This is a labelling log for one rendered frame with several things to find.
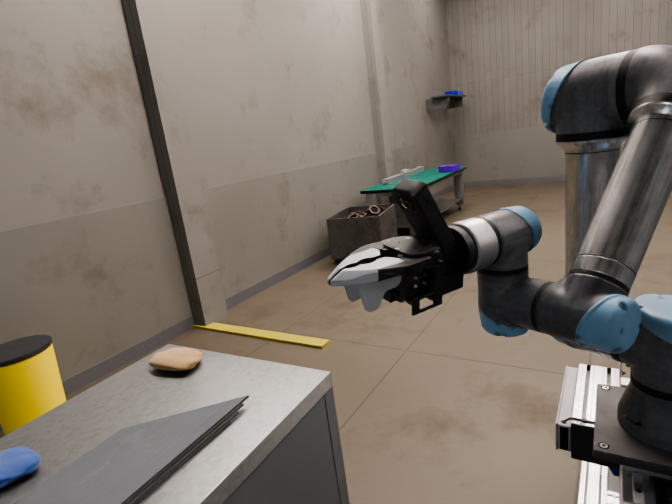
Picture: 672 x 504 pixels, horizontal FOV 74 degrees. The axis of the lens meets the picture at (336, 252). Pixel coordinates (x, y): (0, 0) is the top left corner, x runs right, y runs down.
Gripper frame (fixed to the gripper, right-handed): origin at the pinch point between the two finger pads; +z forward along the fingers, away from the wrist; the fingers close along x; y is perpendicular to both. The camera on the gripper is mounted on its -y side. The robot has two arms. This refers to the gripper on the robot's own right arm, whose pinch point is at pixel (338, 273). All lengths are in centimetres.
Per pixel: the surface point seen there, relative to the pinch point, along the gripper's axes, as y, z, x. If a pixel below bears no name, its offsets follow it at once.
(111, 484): 43, 29, 32
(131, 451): 44, 25, 40
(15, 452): 46, 44, 56
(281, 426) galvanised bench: 46, -3, 30
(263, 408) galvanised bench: 46, -2, 38
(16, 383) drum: 133, 70, 247
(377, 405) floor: 166, -110, 135
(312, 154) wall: 69, -283, 491
